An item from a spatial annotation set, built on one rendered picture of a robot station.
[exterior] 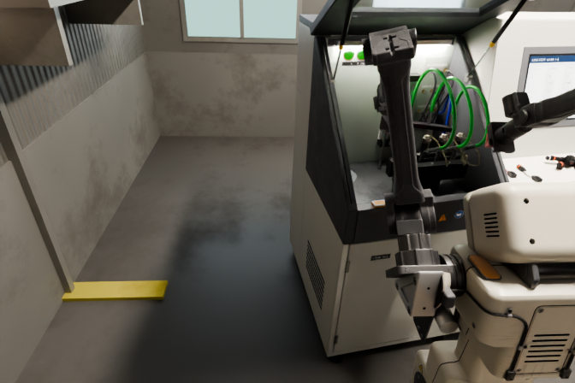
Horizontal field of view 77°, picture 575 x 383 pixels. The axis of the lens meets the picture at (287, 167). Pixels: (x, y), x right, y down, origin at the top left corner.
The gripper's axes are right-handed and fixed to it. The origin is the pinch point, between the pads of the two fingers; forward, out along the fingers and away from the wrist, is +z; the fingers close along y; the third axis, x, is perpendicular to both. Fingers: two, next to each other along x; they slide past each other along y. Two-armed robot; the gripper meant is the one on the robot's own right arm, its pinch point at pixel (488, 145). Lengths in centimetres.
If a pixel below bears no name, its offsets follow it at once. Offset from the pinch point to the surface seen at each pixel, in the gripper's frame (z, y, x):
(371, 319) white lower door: 63, -64, 28
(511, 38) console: 10, 51, -20
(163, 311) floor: 99, -69, 136
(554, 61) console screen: 19, 47, -43
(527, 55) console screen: 15, 47, -29
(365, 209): 13.9, -21.4, 39.4
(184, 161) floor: 215, 54, 173
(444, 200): 19.7, -15.5, 8.1
